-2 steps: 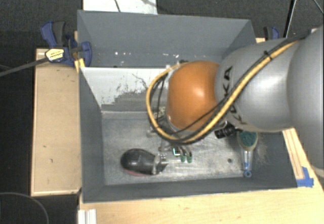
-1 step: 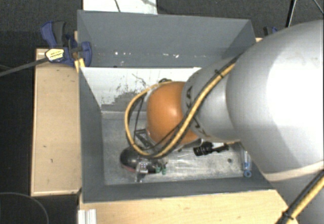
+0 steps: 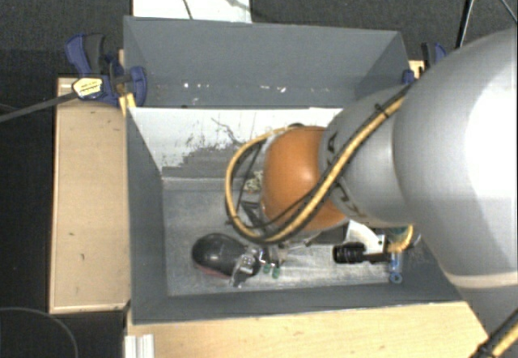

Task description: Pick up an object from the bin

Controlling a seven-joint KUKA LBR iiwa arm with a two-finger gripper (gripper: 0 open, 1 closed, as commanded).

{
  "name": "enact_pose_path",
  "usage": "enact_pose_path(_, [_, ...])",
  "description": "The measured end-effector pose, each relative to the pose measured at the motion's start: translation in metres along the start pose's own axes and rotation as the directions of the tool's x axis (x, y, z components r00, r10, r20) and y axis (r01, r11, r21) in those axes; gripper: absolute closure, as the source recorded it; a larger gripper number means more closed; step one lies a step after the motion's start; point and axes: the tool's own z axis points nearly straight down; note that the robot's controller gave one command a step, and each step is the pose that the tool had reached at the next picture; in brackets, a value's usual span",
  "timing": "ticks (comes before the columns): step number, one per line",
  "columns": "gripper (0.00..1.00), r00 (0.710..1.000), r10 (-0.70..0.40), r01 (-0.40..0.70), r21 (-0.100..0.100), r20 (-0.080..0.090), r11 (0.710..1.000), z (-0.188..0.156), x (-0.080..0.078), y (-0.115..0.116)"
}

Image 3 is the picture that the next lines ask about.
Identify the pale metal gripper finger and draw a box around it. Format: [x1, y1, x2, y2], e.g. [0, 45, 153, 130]
[229, 253, 255, 289]

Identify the black computer mouse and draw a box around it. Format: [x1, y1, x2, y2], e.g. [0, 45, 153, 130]
[191, 232, 260, 279]

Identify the pale wood board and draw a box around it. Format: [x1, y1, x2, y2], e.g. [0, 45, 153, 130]
[49, 78, 133, 315]

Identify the grey metal bin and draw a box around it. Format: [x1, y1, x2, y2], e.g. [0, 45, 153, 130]
[122, 15, 466, 325]

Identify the black cylinder on white bracket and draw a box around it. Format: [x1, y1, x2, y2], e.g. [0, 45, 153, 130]
[332, 221, 390, 266]

